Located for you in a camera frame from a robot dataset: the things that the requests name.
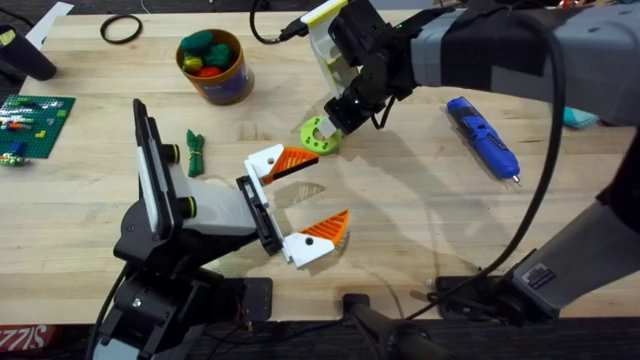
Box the green toy vegetable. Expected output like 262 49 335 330
185 128 207 179

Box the blue electric screwdriver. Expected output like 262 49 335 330
445 96 523 187

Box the green disc with holes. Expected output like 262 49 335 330
299 115 344 157

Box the right wrist upright plate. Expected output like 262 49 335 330
299 0 359 99

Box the wrist upright plate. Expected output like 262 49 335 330
132 98 197 241
299 0 359 99

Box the left wrist upright plate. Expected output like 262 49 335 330
132 98 197 241

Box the brown tub with toys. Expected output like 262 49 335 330
175 28 256 107

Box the green board with blocks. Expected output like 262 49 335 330
0 94 77 167

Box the teal cloth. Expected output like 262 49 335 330
563 106 601 131

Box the black cylinder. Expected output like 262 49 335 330
0 23 58 83

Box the white paper sheet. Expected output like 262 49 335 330
24 1 76 51

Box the thin black plug cable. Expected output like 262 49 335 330
248 0 310 46

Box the black camera pole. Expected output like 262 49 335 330
342 293 451 360

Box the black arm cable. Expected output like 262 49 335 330
84 264 129 360

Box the thick black cable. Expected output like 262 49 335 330
407 9 569 321

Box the black ring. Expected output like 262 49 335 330
99 13 144 46

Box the black rail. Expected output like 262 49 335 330
0 317 640 360

